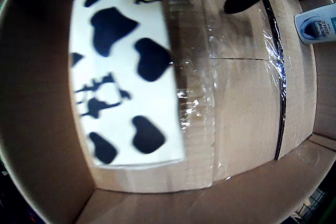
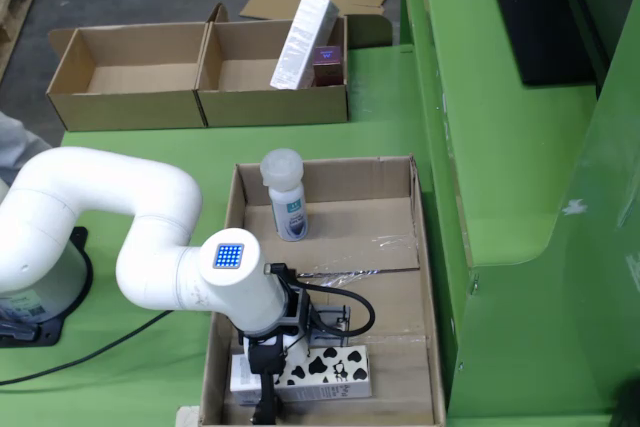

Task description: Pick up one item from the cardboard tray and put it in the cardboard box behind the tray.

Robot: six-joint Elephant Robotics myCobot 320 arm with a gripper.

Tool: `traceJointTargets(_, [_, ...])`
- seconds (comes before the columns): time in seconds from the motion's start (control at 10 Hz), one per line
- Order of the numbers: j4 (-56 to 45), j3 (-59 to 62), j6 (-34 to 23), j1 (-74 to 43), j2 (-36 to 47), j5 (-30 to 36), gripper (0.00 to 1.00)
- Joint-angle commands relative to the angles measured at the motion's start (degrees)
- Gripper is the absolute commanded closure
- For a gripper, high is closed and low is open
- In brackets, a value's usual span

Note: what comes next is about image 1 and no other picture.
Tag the cow print carton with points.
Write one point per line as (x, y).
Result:
(118, 77)

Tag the large cardboard tray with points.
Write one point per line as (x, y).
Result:
(249, 103)

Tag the white shoe spray bottle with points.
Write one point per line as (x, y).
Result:
(315, 24)

